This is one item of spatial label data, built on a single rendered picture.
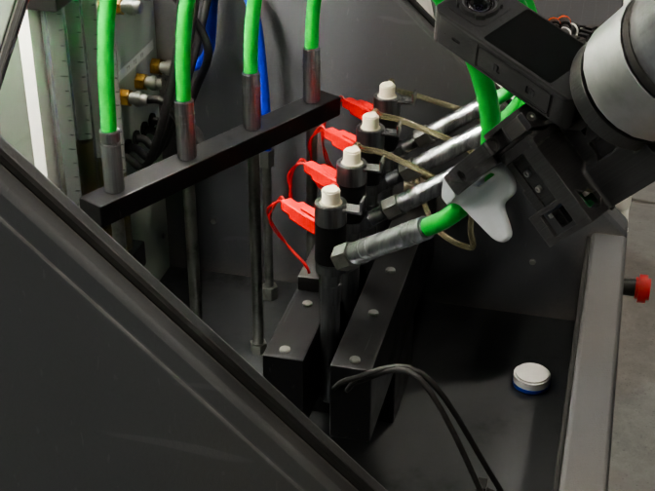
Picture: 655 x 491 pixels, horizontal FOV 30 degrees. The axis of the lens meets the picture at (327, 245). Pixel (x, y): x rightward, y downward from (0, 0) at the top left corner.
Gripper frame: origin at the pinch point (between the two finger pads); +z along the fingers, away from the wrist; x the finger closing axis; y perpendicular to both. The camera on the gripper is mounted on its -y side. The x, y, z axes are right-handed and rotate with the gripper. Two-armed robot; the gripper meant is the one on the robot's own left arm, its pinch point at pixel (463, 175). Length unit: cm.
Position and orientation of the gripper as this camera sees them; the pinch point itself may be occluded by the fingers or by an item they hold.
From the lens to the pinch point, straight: 87.0
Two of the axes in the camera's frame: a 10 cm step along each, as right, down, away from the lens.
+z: -3.2, 2.9, 9.0
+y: 5.8, 8.1, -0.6
